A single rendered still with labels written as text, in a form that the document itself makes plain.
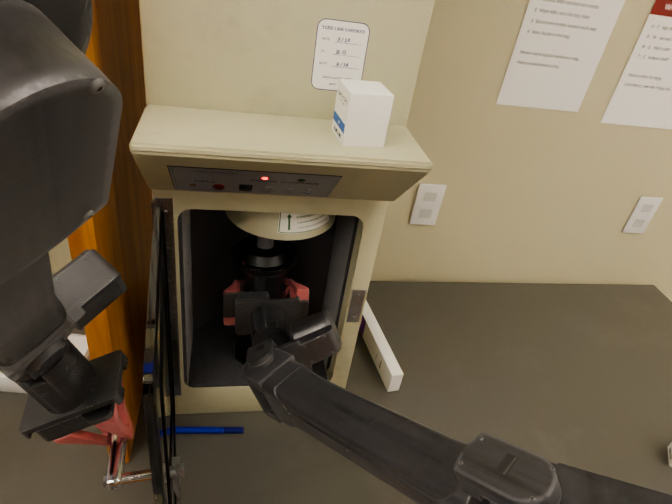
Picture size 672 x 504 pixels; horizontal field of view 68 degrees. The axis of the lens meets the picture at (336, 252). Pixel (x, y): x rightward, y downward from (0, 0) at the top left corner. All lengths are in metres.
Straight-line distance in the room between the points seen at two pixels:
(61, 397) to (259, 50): 0.42
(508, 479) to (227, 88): 0.49
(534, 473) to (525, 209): 1.07
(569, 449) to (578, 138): 0.71
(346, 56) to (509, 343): 0.85
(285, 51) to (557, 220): 1.02
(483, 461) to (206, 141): 0.39
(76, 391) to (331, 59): 0.45
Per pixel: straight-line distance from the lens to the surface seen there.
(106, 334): 0.73
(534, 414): 1.15
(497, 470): 0.39
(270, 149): 0.54
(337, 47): 0.62
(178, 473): 0.61
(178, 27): 0.62
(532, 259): 1.52
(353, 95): 0.55
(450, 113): 1.18
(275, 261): 0.81
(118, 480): 0.62
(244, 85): 0.63
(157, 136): 0.55
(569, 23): 1.24
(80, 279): 0.52
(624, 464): 1.17
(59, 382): 0.55
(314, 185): 0.61
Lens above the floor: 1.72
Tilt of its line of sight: 34 degrees down
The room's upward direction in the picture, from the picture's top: 10 degrees clockwise
